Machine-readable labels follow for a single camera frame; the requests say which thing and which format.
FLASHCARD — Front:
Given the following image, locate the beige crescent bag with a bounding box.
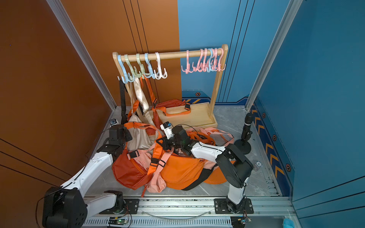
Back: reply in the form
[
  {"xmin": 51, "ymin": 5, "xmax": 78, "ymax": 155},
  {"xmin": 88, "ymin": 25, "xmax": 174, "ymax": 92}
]
[{"xmin": 127, "ymin": 78, "xmax": 157, "ymax": 151}]

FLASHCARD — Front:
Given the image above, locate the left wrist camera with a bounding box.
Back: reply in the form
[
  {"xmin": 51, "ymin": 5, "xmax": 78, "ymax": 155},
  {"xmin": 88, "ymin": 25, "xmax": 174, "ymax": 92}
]
[{"xmin": 109, "ymin": 118, "xmax": 118, "ymax": 126}]

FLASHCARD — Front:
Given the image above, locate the circuit board right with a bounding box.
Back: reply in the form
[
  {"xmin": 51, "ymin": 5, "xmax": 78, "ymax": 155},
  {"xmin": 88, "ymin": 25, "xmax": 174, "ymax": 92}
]
[{"xmin": 230, "ymin": 217, "xmax": 252, "ymax": 228}]

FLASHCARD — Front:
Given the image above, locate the orange crescent bag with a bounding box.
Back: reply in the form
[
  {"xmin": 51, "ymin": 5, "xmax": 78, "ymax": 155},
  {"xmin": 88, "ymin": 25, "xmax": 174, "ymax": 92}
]
[
  {"xmin": 160, "ymin": 155, "xmax": 212, "ymax": 190},
  {"xmin": 204, "ymin": 167, "xmax": 227, "ymax": 185}
]

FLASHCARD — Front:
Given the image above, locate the pink hook rightmost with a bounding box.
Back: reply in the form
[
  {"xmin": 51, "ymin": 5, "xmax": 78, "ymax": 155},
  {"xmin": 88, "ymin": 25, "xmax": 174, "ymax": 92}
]
[{"xmin": 217, "ymin": 47, "xmax": 226, "ymax": 72}]

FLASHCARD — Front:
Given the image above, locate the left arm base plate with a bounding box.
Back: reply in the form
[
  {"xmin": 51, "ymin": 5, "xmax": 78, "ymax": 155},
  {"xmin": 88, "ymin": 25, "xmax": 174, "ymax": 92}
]
[{"xmin": 99, "ymin": 198, "xmax": 140, "ymax": 216}]

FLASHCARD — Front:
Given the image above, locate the pink hook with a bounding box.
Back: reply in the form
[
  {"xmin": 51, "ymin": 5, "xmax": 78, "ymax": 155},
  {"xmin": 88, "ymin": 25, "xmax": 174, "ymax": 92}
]
[
  {"xmin": 217, "ymin": 47, "xmax": 226, "ymax": 72},
  {"xmin": 210, "ymin": 48, "xmax": 219, "ymax": 72}
]

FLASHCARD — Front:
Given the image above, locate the pink waist bag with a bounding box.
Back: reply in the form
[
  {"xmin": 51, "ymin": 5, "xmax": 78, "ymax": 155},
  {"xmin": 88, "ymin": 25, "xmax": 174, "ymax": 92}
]
[{"xmin": 198, "ymin": 127, "xmax": 234, "ymax": 146}]

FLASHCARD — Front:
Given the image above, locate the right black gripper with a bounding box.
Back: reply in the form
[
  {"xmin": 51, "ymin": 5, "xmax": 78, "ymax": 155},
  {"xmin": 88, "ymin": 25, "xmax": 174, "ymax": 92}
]
[{"xmin": 155, "ymin": 134, "xmax": 184, "ymax": 151}]

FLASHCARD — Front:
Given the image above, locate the blue cloth right corner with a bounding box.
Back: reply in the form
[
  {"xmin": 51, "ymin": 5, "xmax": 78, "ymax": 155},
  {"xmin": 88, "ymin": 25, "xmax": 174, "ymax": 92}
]
[{"xmin": 283, "ymin": 218, "xmax": 295, "ymax": 228}]

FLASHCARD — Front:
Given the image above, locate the wooden clothes rack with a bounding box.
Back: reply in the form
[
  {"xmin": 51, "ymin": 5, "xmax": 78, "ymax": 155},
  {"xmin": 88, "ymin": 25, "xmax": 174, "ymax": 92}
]
[{"xmin": 112, "ymin": 44, "xmax": 228, "ymax": 128}]

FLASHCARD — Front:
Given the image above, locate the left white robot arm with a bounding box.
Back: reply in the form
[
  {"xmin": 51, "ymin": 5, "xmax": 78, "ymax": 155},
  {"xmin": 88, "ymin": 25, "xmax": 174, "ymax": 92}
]
[{"xmin": 37, "ymin": 124, "xmax": 133, "ymax": 228}]

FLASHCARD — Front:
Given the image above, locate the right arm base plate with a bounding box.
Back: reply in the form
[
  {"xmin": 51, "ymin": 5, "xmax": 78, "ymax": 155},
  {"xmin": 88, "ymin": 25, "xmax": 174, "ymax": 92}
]
[{"xmin": 214, "ymin": 198, "xmax": 254, "ymax": 214}]

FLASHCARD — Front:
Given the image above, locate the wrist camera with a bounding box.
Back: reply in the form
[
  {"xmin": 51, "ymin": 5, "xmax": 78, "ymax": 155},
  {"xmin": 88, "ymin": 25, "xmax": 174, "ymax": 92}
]
[
  {"xmin": 160, "ymin": 122, "xmax": 174, "ymax": 139},
  {"xmin": 109, "ymin": 118, "xmax": 118, "ymax": 126}
]

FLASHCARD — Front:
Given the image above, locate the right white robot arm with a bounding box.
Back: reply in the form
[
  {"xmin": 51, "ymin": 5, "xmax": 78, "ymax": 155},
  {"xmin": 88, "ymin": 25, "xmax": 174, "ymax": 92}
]
[{"xmin": 149, "ymin": 122, "xmax": 253, "ymax": 213}]

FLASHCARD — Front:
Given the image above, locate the black crescent bag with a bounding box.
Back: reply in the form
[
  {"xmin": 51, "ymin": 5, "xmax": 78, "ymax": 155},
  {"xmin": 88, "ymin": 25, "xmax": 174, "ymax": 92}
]
[{"xmin": 183, "ymin": 166, "xmax": 217, "ymax": 191}]

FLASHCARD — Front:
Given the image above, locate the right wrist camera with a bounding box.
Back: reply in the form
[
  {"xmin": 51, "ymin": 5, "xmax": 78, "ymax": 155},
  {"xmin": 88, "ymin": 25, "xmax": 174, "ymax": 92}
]
[{"xmin": 160, "ymin": 122, "xmax": 174, "ymax": 139}]

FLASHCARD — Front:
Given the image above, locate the light blue hook leftmost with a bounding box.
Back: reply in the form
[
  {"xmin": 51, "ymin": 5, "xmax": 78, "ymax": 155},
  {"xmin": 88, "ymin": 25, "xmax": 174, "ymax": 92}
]
[{"xmin": 117, "ymin": 55, "xmax": 135, "ymax": 84}]

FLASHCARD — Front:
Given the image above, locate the green circuit board left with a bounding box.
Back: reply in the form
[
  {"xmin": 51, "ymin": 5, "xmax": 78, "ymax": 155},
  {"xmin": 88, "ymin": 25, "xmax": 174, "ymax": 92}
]
[{"xmin": 108, "ymin": 217, "xmax": 129, "ymax": 226}]

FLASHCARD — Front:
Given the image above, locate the small clear cup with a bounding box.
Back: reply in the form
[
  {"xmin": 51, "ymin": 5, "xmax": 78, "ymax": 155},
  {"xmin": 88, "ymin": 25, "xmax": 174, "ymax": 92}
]
[{"xmin": 253, "ymin": 161, "xmax": 262, "ymax": 172}]

